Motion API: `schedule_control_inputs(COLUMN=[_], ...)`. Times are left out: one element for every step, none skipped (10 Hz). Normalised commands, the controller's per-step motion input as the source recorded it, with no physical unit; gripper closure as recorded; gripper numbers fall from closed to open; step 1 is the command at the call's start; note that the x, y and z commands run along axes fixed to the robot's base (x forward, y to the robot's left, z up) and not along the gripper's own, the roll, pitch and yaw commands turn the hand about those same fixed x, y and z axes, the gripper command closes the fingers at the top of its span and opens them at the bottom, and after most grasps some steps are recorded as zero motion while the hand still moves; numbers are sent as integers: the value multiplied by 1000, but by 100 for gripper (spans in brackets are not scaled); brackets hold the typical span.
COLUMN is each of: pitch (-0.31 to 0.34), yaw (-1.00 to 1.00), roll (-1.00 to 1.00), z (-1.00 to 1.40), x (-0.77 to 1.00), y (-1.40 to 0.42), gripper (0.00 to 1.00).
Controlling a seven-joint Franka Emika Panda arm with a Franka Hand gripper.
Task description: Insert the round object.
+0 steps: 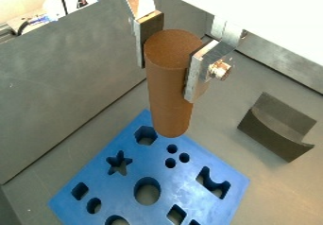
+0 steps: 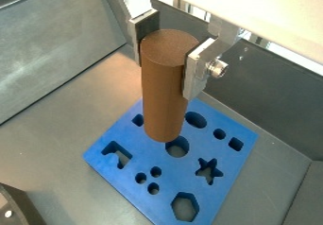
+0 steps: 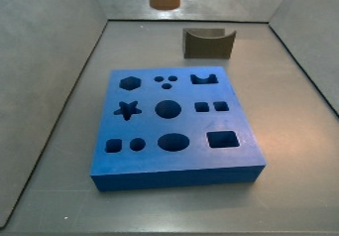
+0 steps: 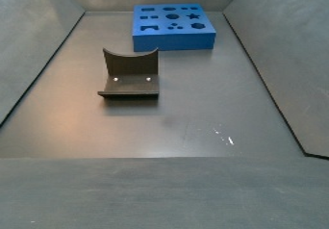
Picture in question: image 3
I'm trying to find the blue shape-sorting block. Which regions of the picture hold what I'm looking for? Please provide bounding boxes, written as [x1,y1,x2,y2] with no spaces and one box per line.
[89,66,265,191]

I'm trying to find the dark grey curved cradle block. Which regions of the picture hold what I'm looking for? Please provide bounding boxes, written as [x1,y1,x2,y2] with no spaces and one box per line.
[182,28,237,59]

